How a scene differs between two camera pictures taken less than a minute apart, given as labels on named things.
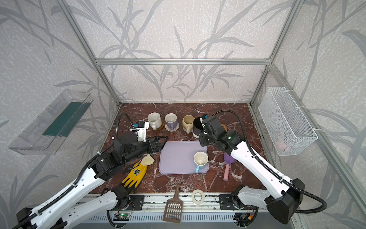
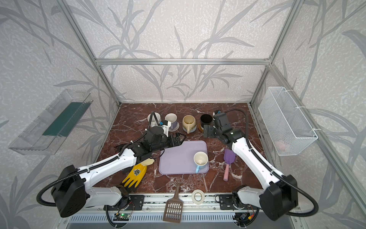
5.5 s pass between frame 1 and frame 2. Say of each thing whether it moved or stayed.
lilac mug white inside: stayed
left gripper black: moved
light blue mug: stayed
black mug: moved
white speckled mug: stayed
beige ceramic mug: stayed
